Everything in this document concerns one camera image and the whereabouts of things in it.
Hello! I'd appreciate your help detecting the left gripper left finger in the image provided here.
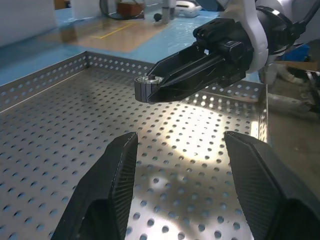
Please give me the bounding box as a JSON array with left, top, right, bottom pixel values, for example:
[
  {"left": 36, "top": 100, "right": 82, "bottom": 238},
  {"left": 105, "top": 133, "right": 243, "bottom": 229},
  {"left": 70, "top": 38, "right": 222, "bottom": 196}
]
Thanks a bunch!
[{"left": 51, "top": 131, "right": 139, "bottom": 240}]

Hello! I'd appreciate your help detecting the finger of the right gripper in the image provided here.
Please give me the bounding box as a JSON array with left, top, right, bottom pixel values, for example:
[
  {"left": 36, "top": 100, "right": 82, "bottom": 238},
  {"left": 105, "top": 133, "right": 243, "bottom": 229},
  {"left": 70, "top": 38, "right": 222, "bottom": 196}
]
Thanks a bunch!
[
  {"left": 151, "top": 53, "right": 226, "bottom": 103},
  {"left": 149, "top": 44, "right": 209, "bottom": 77}
]

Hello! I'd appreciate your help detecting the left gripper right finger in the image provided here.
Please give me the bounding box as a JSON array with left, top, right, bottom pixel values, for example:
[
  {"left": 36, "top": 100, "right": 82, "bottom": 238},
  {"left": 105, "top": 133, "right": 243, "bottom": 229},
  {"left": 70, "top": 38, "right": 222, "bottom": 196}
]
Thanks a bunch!
[{"left": 224, "top": 130, "right": 320, "bottom": 240}]

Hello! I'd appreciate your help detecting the small metal roller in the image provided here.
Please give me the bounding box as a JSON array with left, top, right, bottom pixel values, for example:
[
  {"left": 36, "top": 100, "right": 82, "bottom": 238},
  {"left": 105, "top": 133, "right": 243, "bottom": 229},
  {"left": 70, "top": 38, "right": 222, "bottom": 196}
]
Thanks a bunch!
[{"left": 133, "top": 74, "right": 165, "bottom": 104}]

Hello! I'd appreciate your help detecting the perforated steel tray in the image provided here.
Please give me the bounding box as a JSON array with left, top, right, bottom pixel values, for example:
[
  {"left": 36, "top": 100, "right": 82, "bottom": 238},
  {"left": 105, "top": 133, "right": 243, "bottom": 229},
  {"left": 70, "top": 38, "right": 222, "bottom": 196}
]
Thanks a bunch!
[{"left": 0, "top": 51, "right": 270, "bottom": 240}]

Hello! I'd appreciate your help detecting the white rounded device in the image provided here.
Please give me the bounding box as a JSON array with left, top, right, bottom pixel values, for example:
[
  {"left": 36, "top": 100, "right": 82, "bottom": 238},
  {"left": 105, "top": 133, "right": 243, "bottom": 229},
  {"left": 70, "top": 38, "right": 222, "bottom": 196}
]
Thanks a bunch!
[{"left": 174, "top": 0, "right": 202, "bottom": 18}]

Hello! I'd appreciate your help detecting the brown cardboard mat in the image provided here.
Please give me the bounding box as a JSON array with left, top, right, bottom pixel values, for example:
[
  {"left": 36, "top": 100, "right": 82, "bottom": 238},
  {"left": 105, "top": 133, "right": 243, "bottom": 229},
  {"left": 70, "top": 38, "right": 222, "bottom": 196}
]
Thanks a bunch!
[{"left": 41, "top": 18, "right": 173, "bottom": 53}]

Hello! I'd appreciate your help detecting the brown box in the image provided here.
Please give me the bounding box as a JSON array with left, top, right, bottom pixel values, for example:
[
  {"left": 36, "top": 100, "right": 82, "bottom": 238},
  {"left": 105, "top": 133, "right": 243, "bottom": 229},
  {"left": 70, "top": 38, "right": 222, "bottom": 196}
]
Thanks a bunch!
[{"left": 117, "top": 1, "right": 145, "bottom": 20}]

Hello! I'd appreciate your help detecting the blue plastic crate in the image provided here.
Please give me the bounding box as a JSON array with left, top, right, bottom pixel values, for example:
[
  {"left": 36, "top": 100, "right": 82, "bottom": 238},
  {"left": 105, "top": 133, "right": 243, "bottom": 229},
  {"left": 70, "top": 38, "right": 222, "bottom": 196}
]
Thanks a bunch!
[{"left": 274, "top": 42, "right": 312, "bottom": 62}]

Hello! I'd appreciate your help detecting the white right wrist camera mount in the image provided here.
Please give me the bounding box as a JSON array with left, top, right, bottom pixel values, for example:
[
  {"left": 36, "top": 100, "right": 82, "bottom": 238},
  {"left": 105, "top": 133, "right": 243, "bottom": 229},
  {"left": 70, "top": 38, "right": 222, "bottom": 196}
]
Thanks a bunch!
[{"left": 219, "top": 0, "right": 273, "bottom": 75}]

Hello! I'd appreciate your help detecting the grey post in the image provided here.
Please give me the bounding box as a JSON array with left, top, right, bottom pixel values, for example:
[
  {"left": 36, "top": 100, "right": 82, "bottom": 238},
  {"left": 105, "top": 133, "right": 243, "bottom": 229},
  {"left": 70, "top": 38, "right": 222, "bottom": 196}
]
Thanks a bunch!
[{"left": 161, "top": 0, "right": 176, "bottom": 25}]

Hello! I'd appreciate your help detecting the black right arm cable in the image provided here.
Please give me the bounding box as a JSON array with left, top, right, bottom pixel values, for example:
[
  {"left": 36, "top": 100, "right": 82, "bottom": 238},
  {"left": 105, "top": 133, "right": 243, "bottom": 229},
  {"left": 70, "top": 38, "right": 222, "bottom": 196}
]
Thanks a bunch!
[{"left": 289, "top": 0, "right": 320, "bottom": 35}]

